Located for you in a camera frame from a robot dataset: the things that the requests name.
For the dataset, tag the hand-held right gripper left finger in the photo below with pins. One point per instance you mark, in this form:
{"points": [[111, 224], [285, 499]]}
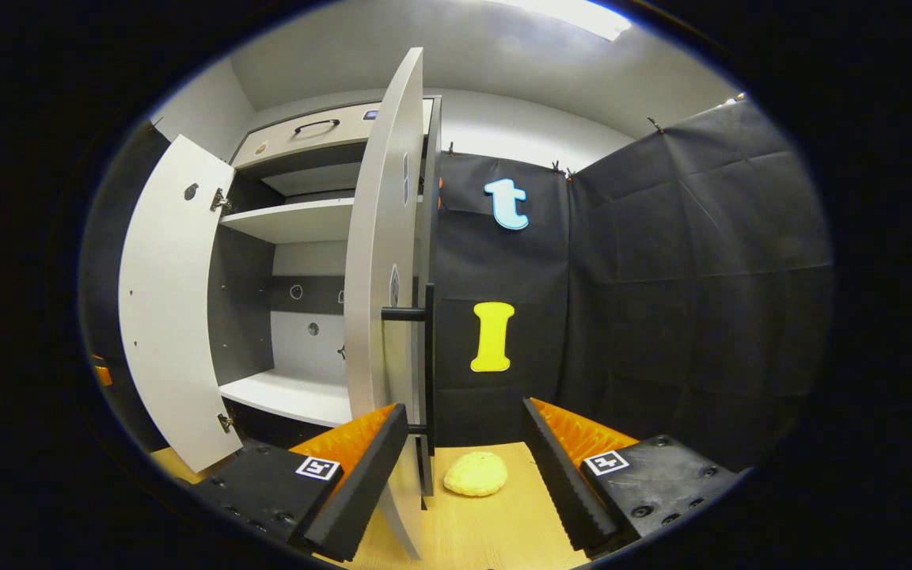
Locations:
{"points": [[361, 491]]}

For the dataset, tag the white cabinet shelf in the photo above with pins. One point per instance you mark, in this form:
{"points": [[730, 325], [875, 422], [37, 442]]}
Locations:
{"points": [[298, 222]]}

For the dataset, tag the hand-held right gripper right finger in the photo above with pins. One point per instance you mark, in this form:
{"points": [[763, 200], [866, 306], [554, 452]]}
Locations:
{"points": [[559, 483]]}

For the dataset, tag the black backdrop cloth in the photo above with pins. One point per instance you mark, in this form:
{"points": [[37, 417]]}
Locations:
{"points": [[662, 277]]}

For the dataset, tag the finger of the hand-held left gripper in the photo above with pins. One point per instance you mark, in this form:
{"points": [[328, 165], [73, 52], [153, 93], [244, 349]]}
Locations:
{"points": [[102, 372]]}

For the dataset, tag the white cabinet drawer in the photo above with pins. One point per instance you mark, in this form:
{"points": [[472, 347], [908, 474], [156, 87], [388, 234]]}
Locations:
{"points": [[282, 146]]}

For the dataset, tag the metal door hinge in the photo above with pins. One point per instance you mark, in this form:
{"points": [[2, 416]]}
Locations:
{"points": [[226, 422], [221, 200]]}

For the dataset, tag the white and grey cabinet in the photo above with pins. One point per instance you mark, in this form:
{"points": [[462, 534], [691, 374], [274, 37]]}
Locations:
{"points": [[305, 261]]}

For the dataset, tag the yellow lumpy round object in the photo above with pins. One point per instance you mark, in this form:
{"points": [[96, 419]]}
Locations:
{"points": [[476, 475]]}

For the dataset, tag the white cabinet door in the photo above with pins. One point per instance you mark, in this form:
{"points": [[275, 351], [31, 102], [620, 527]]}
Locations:
{"points": [[373, 237], [171, 301]]}

